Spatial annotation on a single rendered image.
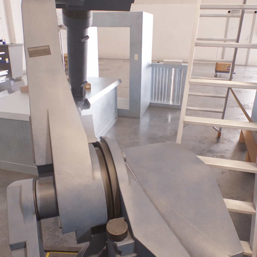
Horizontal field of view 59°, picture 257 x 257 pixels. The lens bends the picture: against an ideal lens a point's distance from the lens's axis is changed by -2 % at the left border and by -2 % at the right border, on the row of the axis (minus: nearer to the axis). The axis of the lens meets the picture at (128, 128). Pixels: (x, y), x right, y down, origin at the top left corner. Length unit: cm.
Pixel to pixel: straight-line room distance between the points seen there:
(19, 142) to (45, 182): 164
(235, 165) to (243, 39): 1006
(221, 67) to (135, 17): 473
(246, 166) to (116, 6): 107
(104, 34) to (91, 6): 1109
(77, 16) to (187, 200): 102
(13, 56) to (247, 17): 891
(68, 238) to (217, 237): 129
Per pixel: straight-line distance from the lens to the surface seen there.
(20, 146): 241
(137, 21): 357
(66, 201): 67
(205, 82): 141
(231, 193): 229
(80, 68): 153
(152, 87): 442
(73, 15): 133
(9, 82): 670
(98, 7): 114
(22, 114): 219
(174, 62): 419
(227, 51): 1128
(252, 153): 270
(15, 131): 236
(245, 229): 200
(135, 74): 363
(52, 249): 142
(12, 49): 730
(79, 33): 139
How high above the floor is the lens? 132
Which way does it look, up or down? 23 degrees down
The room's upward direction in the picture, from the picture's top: straight up
